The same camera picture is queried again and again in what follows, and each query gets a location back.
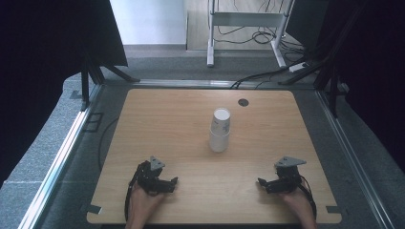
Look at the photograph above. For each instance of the person's left hand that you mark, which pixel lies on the person's left hand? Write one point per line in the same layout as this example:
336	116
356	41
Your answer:
143	203

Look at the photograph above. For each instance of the aluminium floor rail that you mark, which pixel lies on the aluminium floor rail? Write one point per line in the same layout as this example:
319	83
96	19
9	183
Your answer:
353	159
191	83
55	165

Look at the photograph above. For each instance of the black curtain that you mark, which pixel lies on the black curtain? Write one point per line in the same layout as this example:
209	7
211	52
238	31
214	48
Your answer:
47	63
375	63

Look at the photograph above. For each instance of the dark round table grommet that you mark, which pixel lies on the dark round table grommet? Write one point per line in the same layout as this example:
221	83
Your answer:
243	102

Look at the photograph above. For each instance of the white power strip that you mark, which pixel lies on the white power strip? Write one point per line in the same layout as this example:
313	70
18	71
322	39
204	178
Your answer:
298	66

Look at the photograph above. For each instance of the person's right hand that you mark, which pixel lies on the person's right hand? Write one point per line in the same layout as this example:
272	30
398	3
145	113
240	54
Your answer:
301	203

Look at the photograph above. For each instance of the white metal stand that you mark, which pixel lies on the white metal stand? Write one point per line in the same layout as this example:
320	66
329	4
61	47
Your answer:
245	19

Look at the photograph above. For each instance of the black tripod stand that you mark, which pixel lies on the black tripod stand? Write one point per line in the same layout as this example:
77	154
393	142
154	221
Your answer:
92	71
328	63

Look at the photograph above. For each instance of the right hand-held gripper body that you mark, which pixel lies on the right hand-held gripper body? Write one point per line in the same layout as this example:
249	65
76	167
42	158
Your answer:
288	176

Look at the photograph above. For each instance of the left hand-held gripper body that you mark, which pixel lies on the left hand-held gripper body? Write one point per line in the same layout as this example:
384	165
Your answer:
149	175

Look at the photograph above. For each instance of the white paper cup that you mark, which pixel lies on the white paper cup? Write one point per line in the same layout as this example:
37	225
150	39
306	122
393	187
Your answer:
221	120
219	143

